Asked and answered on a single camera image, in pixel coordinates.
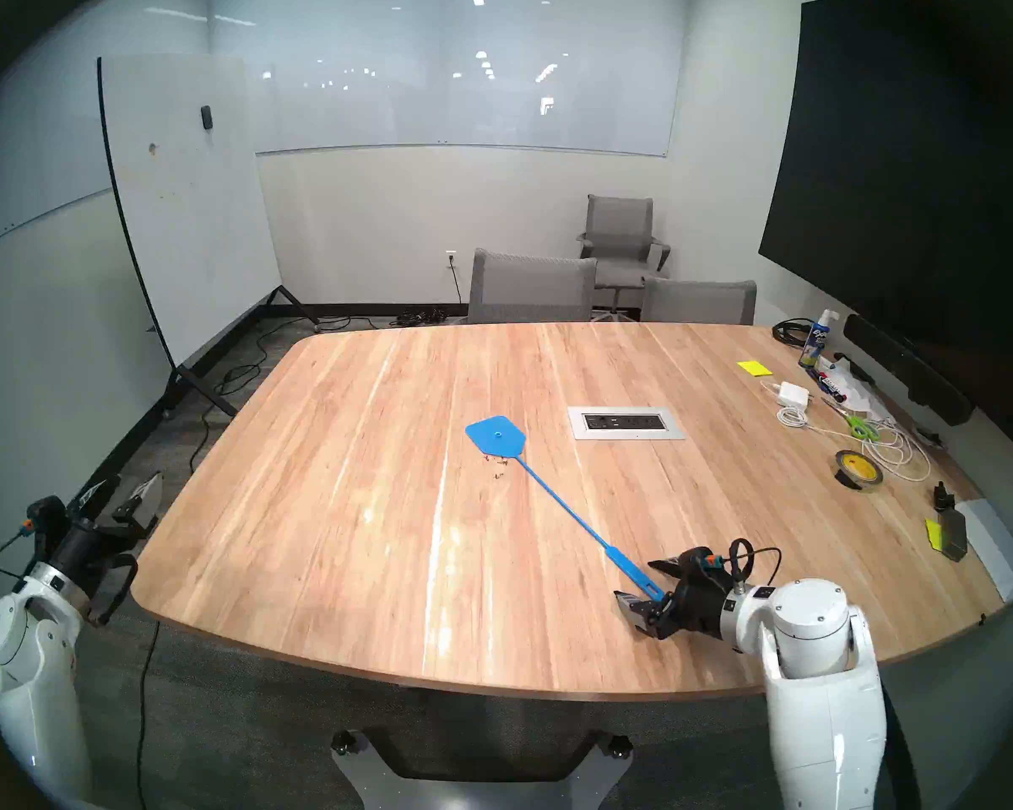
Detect green handled scissors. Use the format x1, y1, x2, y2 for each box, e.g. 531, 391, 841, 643
821, 397, 881, 443

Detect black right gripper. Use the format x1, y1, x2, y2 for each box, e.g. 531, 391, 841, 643
613, 553, 737, 640

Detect black soundbar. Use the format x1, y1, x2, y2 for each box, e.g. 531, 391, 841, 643
842, 314, 976, 427

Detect large black wall display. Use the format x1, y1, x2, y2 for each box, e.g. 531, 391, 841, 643
758, 0, 1013, 434

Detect white paper sheet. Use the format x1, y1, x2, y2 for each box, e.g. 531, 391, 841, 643
954, 498, 1013, 602

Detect rolling whiteboard on stand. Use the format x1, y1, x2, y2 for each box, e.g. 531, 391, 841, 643
97, 55, 322, 421

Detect thin black cable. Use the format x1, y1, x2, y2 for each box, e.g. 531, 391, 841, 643
137, 618, 162, 810

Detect silver table power outlet box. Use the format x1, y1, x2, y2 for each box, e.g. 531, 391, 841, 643
567, 406, 686, 441

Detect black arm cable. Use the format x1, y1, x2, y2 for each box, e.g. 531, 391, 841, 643
0, 521, 138, 629
702, 537, 784, 590

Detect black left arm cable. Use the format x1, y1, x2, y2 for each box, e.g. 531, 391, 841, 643
0, 521, 138, 629

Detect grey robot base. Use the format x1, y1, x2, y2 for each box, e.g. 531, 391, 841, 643
331, 730, 636, 810

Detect white crumpled cloth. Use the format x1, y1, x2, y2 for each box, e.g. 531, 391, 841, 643
823, 361, 894, 421

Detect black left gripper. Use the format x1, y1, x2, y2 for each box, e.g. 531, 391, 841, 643
51, 471, 164, 590

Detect grey office chair with armrests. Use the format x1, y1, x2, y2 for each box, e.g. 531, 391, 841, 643
576, 194, 672, 316

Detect black yellow tape roll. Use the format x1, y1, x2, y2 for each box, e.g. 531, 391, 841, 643
834, 449, 884, 493

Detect grey mesh office chair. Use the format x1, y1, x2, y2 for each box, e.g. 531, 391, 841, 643
640, 277, 758, 326
467, 248, 599, 325

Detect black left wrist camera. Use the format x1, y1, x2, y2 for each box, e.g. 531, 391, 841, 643
24, 495, 68, 539

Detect glass wall board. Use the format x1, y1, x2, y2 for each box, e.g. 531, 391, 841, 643
211, 0, 689, 158

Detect long black power cable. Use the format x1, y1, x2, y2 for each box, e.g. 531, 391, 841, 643
187, 315, 381, 473

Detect white charging cable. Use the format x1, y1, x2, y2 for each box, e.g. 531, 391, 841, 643
760, 381, 934, 483

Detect blue plastic fly swatter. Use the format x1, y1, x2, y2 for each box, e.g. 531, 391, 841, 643
465, 415, 668, 604

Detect whiteboard cleaner spray bottle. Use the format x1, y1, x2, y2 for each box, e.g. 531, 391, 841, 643
798, 309, 841, 369

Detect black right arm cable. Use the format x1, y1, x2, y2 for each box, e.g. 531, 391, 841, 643
702, 537, 784, 590

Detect wall whiteboard with writing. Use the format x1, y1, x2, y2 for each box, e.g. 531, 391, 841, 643
0, 0, 212, 261

